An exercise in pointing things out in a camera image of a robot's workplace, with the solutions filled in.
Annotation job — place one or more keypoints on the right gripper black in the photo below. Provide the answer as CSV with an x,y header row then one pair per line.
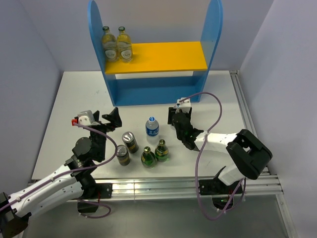
x,y
172,111

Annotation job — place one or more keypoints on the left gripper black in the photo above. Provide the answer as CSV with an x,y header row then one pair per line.
x,y
113,118

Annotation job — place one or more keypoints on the Pocari water bottle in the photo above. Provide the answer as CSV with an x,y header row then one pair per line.
x,y
152,130

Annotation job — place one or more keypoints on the green glass bottle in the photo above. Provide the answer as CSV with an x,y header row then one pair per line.
x,y
148,158
161,151

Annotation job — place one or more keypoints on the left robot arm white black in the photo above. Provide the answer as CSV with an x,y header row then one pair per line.
x,y
72,180

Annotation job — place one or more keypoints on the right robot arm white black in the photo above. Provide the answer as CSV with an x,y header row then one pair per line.
x,y
249,155

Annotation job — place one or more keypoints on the blue shelf with yellow board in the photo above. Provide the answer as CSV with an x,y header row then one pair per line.
x,y
160,73

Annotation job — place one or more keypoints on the black gold can rear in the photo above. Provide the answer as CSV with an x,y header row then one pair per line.
x,y
130,141

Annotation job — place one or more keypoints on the black gold can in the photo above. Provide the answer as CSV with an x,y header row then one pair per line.
x,y
130,141
122,155

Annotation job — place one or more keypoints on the black gold can front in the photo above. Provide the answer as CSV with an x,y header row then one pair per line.
x,y
122,155

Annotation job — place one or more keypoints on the right yellow soda water bottle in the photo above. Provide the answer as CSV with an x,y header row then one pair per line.
x,y
124,45

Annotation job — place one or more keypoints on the yellow soda water bottle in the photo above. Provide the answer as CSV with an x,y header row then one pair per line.
x,y
109,45
124,45

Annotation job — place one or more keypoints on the left yellow soda water bottle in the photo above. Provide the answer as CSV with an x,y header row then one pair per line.
x,y
109,45

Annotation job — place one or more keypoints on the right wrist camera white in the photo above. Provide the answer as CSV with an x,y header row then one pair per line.
x,y
183,105

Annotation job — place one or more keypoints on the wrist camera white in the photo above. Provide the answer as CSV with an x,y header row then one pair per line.
x,y
183,105
84,118

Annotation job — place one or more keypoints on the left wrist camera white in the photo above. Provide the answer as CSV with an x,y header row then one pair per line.
x,y
84,118

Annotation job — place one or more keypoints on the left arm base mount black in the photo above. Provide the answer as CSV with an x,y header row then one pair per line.
x,y
98,192

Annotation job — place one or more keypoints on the aluminium rail right side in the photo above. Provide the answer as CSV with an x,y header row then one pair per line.
x,y
281,205

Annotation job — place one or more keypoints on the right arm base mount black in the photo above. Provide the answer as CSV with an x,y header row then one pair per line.
x,y
216,187

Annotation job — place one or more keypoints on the aluminium rail frame front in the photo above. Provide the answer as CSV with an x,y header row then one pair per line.
x,y
178,188

